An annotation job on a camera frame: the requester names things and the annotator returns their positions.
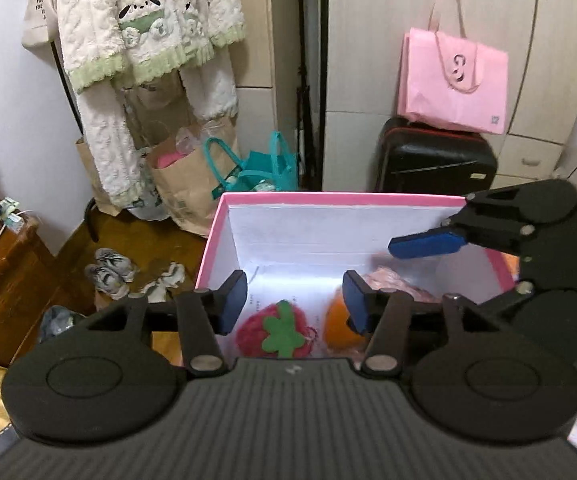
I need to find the pink floral cloth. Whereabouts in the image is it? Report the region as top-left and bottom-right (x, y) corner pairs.
(363, 266), (438, 304)

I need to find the orange soft ball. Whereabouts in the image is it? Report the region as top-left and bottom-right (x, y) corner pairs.
(323, 288), (367, 353)

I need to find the red strawberry plush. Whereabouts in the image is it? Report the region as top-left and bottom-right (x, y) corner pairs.
(235, 300), (318, 359)

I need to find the black suitcase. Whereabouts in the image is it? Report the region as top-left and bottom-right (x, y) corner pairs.
(373, 117), (498, 196)

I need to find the right grey sneaker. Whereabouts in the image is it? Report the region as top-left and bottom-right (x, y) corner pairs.
(94, 247), (138, 283)

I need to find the grey sneaker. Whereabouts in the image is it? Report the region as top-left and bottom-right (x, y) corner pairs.
(84, 264), (129, 300)
(94, 247), (138, 283)

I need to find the left grey sneaker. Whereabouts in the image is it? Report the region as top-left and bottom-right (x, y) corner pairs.
(84, 264), (129, 300)

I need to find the pink storage box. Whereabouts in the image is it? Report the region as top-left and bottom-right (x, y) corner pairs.
(196, 192), (514, 358)

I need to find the teal tote bag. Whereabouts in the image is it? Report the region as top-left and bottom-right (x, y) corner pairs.
(202, 131), (298, 200)

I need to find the pink tote bag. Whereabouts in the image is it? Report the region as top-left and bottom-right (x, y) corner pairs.
(397, 0), (509, 136)

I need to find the brown paper bag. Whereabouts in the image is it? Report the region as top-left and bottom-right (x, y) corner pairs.
(74, 116), (242, 239)

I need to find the brown wooden cabinet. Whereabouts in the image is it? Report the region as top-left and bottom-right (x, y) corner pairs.
(0, 211), (58, 366)

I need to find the beige wardrobe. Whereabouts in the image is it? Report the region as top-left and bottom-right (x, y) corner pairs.
(230, 0), (577, 192)

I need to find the cream knitted cardigan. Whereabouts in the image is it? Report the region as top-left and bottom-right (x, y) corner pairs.
(56, 0), (246, 208)

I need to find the beige canvas tote bag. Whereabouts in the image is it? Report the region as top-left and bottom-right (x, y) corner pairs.
(22, 0), (58, 50)

